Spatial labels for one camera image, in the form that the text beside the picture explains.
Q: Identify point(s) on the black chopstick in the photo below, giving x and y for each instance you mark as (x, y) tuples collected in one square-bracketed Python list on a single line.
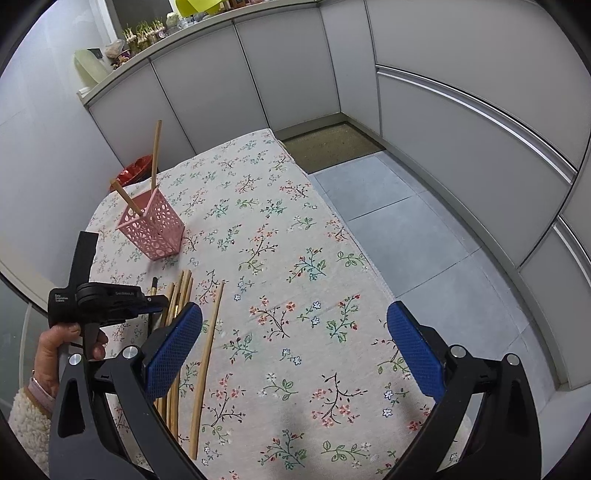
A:
[(154, 287)]

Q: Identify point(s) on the brown doormat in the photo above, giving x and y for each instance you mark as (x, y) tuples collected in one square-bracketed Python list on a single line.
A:
[(332, 145)]

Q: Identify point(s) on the clear plastic bag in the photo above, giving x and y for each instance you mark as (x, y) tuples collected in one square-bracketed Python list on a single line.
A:
[(115, 48)]

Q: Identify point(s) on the pink wristband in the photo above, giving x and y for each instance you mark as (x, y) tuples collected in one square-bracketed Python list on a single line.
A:
[(40, 392)]

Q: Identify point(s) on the grey countertop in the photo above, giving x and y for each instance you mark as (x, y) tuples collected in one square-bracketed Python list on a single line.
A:
[(138, 57)]

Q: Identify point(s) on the sprouting garlic bulbs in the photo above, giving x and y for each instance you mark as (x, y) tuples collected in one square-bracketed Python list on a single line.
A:
[(143, 36)]

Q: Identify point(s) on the person's left hand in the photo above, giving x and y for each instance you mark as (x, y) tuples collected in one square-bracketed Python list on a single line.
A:
[(55, 344)]

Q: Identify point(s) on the yellow cloth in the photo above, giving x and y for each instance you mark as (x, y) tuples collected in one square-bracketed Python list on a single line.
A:
[(198, 6)]

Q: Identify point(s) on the pale green cutting board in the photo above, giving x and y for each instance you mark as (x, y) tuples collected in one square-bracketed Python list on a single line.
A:
[(92, 69)]

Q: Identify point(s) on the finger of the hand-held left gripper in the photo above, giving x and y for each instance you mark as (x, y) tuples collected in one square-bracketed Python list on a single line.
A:
[(156, 304)]

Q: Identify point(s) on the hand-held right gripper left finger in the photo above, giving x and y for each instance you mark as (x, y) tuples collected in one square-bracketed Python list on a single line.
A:
[(173, 350)]

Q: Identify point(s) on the grey drawer cabinets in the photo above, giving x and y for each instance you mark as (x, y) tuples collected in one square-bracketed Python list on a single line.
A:
[(461, 92)]

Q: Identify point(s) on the floral tablecloth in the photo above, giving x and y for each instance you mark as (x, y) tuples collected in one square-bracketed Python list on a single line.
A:
[(286, 258)]

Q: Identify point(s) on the trash bin with red bag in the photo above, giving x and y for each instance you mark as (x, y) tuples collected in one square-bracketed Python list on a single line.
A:
[(134, 171)]

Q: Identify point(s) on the grey base cabinets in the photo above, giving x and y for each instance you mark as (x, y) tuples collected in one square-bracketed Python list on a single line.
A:
[(217, 78)]

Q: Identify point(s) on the person's left forearm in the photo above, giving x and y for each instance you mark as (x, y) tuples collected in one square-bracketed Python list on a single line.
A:
[(27, 429)]

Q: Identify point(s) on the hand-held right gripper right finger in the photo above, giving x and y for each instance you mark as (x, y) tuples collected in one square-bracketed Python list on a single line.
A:
[(415, 350)]

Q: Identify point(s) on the wooden chopstick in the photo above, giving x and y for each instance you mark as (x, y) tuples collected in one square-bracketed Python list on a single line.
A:
[(155, 152), (176, 293), (169, 300), (208, 360), (188, 290), (125, 198), (183, 288)]

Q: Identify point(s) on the pink perforated utensil holder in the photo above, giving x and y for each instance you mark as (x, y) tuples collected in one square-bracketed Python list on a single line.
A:
[(152, 226)]

